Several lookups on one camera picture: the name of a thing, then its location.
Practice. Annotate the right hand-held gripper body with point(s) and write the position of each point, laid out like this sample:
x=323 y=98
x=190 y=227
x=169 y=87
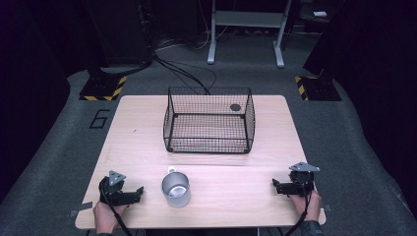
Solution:
x=302 y=180

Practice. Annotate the small white box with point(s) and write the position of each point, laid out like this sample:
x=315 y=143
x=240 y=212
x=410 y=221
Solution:
x=320 y=13

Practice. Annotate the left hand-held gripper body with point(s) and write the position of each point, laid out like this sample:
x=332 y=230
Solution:
x=110 y=191

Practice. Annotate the person's right hand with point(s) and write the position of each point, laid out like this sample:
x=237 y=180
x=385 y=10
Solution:
x=307 y=206

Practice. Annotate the white metal desk frame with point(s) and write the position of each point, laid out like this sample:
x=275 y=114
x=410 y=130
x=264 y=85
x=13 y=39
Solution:
x=249 y=19

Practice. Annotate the silver metal cup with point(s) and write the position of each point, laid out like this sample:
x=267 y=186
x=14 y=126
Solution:
x=176 y=190

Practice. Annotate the black round disc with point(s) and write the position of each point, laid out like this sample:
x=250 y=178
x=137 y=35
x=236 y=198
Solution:
x=235 y=107

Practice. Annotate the black yellow striped stand base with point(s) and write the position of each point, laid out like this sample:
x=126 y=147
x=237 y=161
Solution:
x=104 y=88
x=317 y=88

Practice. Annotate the grey tape strip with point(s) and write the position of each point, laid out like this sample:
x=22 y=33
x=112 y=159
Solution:
x=80 y=208
x=327 y=208

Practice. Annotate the person's left hand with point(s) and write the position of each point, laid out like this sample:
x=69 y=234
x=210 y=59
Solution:
x=106 y=216

